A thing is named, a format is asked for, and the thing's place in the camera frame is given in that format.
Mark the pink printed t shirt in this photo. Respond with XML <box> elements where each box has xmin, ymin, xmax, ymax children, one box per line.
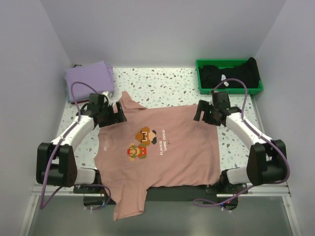
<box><xmin>94</xmin><ymin>92</ymin><xmax>221</xmax><ymax>220</ymax></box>

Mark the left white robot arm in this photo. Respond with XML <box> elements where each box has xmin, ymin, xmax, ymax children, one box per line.
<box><xmin>35</xmin><ymin>93</ymin><xmax>127</xmax><ymax>193</ymax></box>

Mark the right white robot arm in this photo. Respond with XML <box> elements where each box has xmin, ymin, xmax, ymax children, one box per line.
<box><xmin>194</xmin><ymin>92</ymin><xmax>290</xmax><ymax>193</ymax></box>

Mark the folded dark red t shirt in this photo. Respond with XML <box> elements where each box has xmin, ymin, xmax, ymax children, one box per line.
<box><xmin>71</xmin><ymin>99</ymin><xmax>89</xmax><ymax>105</ymax></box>

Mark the folded purple t shirt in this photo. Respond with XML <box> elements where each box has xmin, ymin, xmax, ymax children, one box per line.
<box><xmin>65</xmin><ymin>61</ymin><xmax>115</xmax><ymax>99</ymax></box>

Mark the black t shirt in bin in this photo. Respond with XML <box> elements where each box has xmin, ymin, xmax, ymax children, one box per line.
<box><xmin>198</xmin><ymin>57</ymin><xmax>261</xmax><ymax>89</ymax></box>

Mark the green plastic bin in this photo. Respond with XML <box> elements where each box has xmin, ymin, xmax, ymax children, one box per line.
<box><xmin>195</xmin><ymin>58</ymin><xmax>264</xmax><ymax>95</ymax></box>

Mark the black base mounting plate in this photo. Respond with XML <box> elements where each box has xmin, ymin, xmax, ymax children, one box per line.
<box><xmin>73</xmin><ymin>184</ymin><xmax>247</xmax><ymax>207</ymax></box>

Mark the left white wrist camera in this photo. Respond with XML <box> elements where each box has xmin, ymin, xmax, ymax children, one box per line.
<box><xmin>101</xmin><ymin>91</ymin><xmax>113</xmax><ymax>100</ymax></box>

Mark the aluminium frame rail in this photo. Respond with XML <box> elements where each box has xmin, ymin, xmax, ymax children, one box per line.
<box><xmin>31</xmin><ymin>184</ymin><xmax>291</xmax><ymax>197</ymax></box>

